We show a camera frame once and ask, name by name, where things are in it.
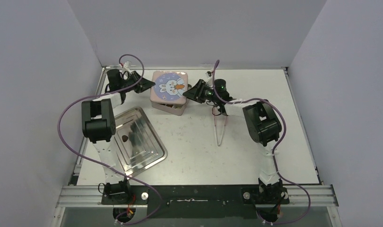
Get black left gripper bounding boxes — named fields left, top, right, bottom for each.
left=121, top=71, right=156, bottom=94

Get pink grid chocolate box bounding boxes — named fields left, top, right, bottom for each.
left=151, top=101, right=188, bottom=116

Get small square metal lid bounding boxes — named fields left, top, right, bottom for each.
left=150, top=71, right=188, bottom=105

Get pink-tipped metal tweezers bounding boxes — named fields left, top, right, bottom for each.
left=212, top=107, right=228, bottom=147

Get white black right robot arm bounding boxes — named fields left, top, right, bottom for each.
left=183, top=79, right=285, bottom=202

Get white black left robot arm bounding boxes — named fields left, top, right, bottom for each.
left=81, top=69, right=155, bottom=204

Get large steel tray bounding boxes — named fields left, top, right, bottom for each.
left=113, top=107, right=167, bottom=177

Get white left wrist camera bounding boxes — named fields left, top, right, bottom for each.
left=120, top=61, right=131, bottom=71

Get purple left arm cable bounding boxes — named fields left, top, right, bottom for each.
left=57, top=54, right=163, bottom=226

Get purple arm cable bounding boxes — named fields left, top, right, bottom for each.
left=57, top=54, right=163, bottom=226
left=210, top=59, right=311, bottom=225

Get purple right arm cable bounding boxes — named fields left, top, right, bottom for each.
left=210, top=59, right=311, bottom=225

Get black mounting base plate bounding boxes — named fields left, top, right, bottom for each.
left=99, top=184, right=290, bottom=222

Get aluminium rail frame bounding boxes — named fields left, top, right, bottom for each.
left=51, top=185, right=342, bottom=227

